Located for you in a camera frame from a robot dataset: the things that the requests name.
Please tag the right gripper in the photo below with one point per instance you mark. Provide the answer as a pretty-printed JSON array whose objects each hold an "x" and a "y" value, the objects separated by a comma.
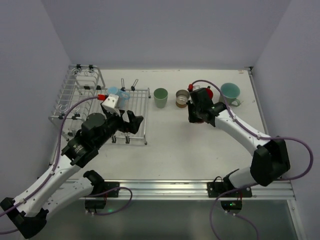
[{"x": 194, "y": 115}]

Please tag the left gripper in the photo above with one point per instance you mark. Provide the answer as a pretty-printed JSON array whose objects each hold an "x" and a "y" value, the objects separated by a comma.
[{"x": 121, "y": 121}]

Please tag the red mug black handle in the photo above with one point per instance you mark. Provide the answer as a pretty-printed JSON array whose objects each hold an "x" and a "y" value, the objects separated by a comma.
[{"x": 211, "y": 93}]

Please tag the light blue mug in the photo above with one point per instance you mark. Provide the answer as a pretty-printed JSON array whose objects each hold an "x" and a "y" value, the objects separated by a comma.
[{"x": 123, "y": 95}]

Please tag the pale green mug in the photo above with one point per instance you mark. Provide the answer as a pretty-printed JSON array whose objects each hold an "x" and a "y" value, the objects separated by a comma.
[{"x": 230, "y": 92}]

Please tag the light green tumbler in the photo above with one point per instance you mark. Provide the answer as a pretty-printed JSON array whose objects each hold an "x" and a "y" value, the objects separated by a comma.
[{"x": 160, "y": 96}]

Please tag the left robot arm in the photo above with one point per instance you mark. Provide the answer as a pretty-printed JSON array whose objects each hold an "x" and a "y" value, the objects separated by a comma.
[{"x": 30, "y": 210}]

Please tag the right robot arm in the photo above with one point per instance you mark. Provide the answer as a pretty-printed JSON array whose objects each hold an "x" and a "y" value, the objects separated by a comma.
[{"x": 270, "y": 159}]

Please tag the left black controller box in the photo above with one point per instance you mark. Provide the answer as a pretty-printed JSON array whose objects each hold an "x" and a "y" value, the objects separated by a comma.
[{"x": 94, "y": 205}]

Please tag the black controller box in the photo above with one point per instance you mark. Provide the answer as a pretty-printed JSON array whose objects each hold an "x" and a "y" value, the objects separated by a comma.
[
  {"x": 233, "y": 207},
  {"x": 94, "y": 205}
]

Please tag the right black controller box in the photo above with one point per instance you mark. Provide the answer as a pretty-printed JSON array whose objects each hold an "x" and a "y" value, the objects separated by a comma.
[{"x": 233, "y": 207}]

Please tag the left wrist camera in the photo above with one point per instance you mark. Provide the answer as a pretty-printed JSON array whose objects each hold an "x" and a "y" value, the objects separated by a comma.
[{"x": 110, "y": 105}]

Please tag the metal wire dish rack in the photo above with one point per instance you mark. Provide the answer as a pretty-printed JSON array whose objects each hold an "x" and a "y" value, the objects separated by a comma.
[{"x": 83, "y": 81}]

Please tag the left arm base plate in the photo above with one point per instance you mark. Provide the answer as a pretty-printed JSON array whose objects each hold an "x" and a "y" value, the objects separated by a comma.
[{"x": 106, "y": 189}]

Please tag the aluminium mounting rail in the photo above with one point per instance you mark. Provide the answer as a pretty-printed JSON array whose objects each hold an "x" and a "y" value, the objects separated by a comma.
[{"x": 200, "y": 190}]

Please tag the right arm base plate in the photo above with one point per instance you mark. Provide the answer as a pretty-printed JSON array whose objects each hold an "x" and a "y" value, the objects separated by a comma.
[{"x": 214, "y": 189}]

